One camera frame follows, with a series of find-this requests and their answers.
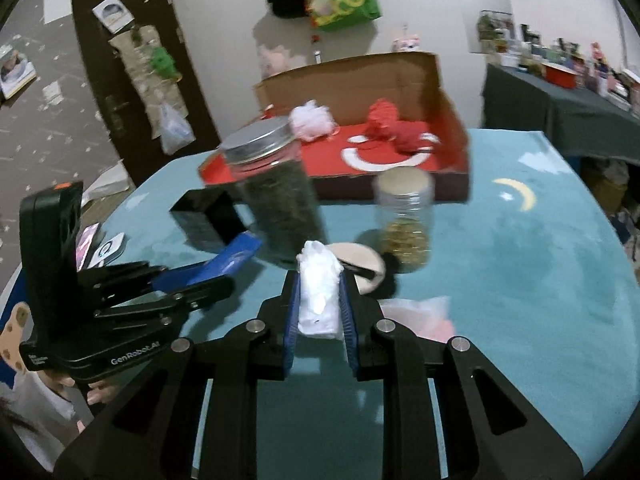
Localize white power bank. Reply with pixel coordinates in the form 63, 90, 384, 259
87, 233, 126, 269

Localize red knitted yarn ball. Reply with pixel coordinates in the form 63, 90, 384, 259
392, 122, 434, 155

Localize pink plush toy on wall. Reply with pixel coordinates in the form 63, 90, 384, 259
257, 44, 297, 79

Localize pink bear plush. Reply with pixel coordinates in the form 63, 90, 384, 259
392, 35, 421, 52

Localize white plastic bag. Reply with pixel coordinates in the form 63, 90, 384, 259
160, 103, 195, 156

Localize teal plush table cover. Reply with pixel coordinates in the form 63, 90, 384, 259
0, 128, 637, 480

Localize red bowl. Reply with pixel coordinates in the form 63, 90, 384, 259
542, 62, 578, 90

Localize small glass jar yellow beads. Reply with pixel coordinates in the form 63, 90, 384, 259
373, 167, 435, 272

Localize green plush on door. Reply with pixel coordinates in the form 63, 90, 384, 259
150, 47, 182, 82

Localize smartphone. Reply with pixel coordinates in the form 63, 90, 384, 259
75, 222, 101, 271

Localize dark printed box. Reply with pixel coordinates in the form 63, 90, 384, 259
169, 186, 247, 252

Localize dark brown door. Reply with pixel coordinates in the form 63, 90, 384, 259
72, 0, 219, 185

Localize white mesh bath pouf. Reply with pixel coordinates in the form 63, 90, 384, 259
288, 100, 338, 143

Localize person's left hand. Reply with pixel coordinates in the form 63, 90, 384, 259
37, 370, 122, 405

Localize large glass jar metal lid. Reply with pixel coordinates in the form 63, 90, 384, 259
220, 117, 326, 266

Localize dark green side table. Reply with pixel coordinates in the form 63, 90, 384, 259
483, 64, 640, 165

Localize white sock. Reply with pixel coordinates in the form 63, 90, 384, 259
297, 240, 344, 340

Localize white translucent wrapper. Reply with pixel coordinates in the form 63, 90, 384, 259
380, 296, 456, 344

